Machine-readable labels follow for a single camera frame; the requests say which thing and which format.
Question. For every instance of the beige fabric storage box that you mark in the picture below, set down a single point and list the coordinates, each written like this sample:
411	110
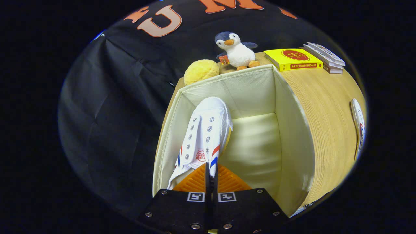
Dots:
253	146

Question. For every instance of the white book with illustrated cover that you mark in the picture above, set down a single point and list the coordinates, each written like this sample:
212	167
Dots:
326	52

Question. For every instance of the penguin plush toy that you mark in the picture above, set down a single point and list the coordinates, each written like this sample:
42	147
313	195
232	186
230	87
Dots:
239	53

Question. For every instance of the black backdrop cloth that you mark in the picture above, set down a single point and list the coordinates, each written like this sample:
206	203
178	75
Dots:
113	113

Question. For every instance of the yellow plush ball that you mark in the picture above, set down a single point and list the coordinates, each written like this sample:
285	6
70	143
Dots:
201	71

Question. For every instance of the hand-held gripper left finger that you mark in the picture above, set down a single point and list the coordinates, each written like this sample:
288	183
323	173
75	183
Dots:
182	211

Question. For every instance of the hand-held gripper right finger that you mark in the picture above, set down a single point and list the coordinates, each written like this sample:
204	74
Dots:
240	211

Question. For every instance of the white canvas shoe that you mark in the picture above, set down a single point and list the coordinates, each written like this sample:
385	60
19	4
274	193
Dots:
204	130
358	123

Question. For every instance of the yellow book with red circle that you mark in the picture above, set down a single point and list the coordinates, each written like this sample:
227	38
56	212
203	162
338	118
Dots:
292	58

